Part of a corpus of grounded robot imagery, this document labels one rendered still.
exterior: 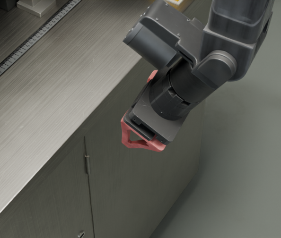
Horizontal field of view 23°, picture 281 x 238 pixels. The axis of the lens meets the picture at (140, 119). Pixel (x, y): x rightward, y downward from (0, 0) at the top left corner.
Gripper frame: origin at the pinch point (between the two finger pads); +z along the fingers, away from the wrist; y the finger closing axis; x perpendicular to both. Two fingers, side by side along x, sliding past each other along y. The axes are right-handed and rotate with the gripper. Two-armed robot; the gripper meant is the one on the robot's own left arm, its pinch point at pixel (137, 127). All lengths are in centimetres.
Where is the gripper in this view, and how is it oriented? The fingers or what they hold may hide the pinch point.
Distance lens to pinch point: 97.3
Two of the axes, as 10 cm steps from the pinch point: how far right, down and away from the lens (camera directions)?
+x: 7.8, 6.1, 1.3
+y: -4.4, 6.9, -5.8
